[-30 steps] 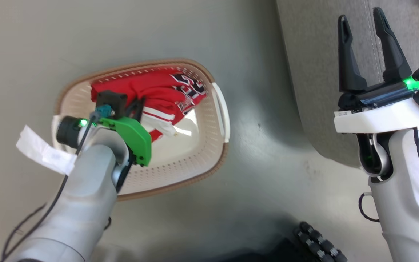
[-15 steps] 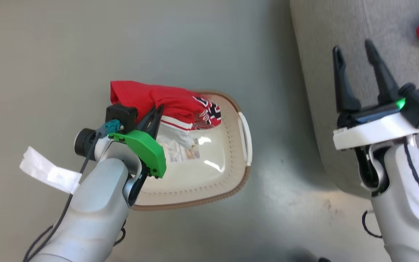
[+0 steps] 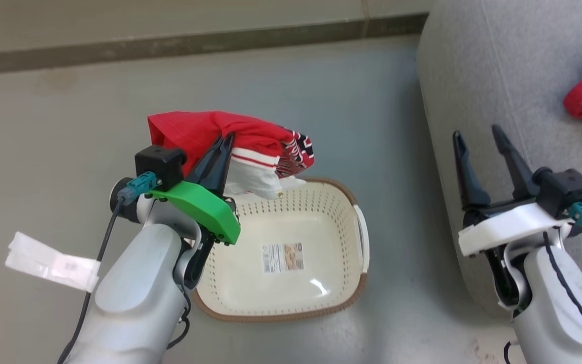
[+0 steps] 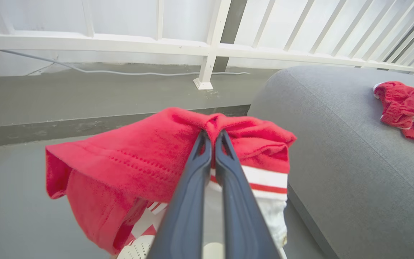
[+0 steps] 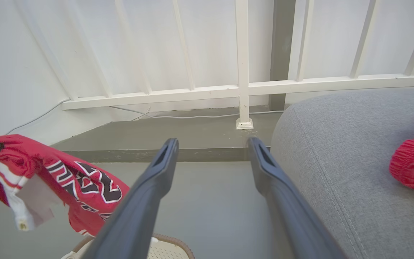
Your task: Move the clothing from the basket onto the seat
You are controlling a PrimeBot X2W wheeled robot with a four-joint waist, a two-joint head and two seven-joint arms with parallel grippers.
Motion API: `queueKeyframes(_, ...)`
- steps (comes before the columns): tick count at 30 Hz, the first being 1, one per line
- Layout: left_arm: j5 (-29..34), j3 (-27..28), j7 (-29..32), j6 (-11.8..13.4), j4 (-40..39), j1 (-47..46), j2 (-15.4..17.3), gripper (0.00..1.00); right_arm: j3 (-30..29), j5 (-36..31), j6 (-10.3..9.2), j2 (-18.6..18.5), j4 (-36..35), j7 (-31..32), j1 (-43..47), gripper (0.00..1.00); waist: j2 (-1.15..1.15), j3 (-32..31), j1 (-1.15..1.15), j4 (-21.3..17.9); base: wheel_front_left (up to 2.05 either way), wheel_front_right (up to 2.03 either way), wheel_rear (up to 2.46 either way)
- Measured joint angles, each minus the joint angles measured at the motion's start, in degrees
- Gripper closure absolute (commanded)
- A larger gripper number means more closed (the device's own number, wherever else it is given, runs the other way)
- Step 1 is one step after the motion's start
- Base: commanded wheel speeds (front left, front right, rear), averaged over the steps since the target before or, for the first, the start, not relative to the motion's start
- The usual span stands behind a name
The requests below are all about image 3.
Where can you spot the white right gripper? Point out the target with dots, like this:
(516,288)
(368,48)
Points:
(513,227)

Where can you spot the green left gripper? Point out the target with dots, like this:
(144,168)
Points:
(205,207)

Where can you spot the red and white garment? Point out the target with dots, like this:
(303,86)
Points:
(190,131)

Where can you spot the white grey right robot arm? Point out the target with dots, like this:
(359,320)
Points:
(553,313)

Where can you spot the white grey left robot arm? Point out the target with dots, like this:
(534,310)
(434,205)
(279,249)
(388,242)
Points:
(129,303)

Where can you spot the grey fabric sofa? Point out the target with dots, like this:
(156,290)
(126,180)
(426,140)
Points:
(498,76)

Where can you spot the printed label sticker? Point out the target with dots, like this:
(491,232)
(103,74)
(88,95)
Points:
(283,257)

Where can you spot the dark grey skirting board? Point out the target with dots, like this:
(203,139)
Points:
(170,45)

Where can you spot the cream perforated laundry basket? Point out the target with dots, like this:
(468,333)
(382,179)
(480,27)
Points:
(291,296)

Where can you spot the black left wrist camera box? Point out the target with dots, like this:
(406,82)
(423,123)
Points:
(159,164)

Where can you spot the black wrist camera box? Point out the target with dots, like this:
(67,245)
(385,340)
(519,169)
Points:
(159,164)
(566,192)

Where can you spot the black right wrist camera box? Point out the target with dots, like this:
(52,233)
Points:
(566,192)

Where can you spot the teal left camera connector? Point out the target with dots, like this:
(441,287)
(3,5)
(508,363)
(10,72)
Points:
(142,184)

